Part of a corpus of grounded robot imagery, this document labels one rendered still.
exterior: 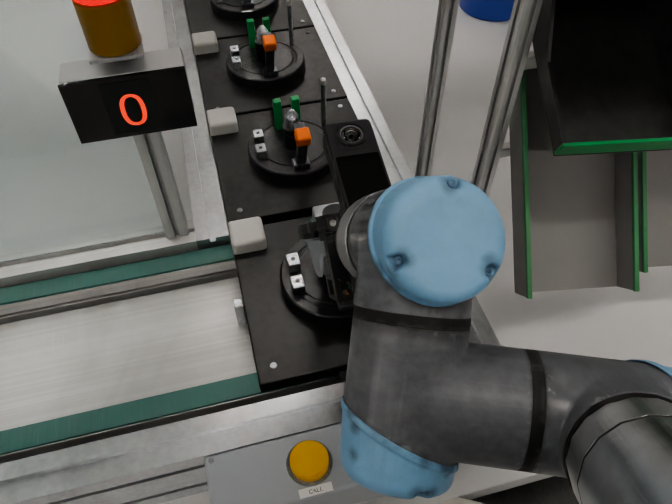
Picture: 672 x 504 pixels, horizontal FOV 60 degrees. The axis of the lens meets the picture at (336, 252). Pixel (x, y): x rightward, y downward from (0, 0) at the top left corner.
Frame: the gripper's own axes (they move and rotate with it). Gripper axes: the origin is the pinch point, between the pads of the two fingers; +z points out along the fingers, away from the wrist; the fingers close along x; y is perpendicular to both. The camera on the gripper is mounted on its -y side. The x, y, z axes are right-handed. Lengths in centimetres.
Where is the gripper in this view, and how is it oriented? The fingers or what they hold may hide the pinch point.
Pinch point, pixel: (334, 223)
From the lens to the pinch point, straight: 67.0
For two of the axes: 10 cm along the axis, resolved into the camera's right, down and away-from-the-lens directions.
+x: 9.7, -2.0, 1.6
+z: -1.7, -0.1, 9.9
